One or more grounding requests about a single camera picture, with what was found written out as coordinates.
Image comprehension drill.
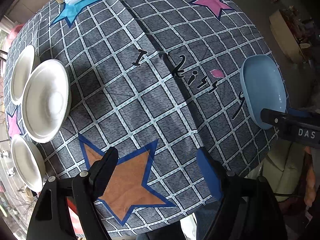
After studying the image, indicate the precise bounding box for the blue square plate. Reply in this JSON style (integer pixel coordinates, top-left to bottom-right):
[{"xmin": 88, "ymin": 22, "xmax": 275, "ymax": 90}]
[{"xmin": 240, "ymin": 55, "xmax": 287, "ymax": 130}]

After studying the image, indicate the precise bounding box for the large white bowl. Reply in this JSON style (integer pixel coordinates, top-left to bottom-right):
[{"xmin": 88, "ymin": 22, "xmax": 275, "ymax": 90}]
[{"xmin": 21, "ymin": 59, "xmax": 71, "ymax": 143}]

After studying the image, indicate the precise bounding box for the grey checked star tablecloth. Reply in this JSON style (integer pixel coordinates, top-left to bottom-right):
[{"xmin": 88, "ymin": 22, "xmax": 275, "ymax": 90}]
[{"xmin": 4, "ymin": 0, "xmax": 278, "ymax": 237}]

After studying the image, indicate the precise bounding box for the pink plastic basin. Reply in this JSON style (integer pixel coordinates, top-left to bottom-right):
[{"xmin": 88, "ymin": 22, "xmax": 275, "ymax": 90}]
[{"xmin": 7, "ymin": 24, "xmax": 24, "ymax": 44}]

